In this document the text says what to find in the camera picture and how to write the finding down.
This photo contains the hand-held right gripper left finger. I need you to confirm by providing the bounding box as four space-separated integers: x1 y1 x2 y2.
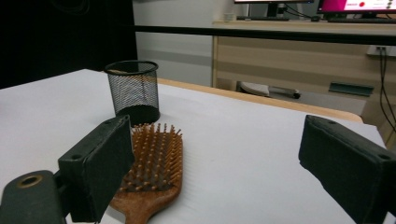
57 114 135 223

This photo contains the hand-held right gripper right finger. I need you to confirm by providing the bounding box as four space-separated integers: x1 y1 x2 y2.
298 114 396 224

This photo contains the wooden paddle hairbrush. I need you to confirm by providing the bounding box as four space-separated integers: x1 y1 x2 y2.
108 122 185 224

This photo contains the black mesh pen holder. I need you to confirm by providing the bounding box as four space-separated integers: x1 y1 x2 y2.
104 60 162 126

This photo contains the white office chair base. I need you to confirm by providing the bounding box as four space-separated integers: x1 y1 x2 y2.
238 80 302 100

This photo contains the white power socket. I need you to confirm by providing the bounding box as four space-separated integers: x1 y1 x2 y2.
366 45 396 58

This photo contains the light wooden office desk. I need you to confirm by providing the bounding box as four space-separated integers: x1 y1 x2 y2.
210 19 396 147

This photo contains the black curtain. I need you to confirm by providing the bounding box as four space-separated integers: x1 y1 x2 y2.
0 0 138 91

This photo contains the black keyboard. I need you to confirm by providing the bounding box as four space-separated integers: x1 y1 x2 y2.
235 15 290 22
326 16 396 25

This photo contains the monitor with pink screen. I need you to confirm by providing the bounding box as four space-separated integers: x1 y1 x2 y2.
317 0 396 16

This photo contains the monitor with black stand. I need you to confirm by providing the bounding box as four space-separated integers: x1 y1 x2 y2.
233 0 316 18

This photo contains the dark green cable tray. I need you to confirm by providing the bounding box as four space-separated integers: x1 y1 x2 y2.
328 81 375 98

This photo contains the black power cable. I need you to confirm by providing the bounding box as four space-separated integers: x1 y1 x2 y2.
377 48 396 133

